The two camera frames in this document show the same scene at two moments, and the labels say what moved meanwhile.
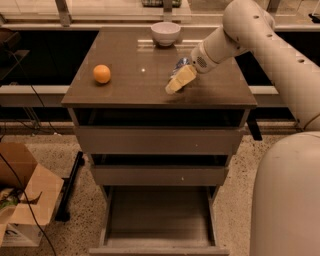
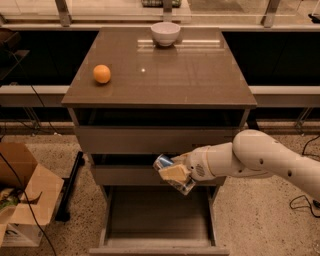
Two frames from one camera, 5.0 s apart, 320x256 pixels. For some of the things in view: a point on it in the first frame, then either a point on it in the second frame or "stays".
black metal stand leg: x=64 y=213 stays
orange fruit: x=101 y=73 stays
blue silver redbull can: x=182 y=62 to x=183 y=187
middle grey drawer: x=161 y=175 stays
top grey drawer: x=160 y=140 stays
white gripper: x=200 y=60 to x=196 y=162
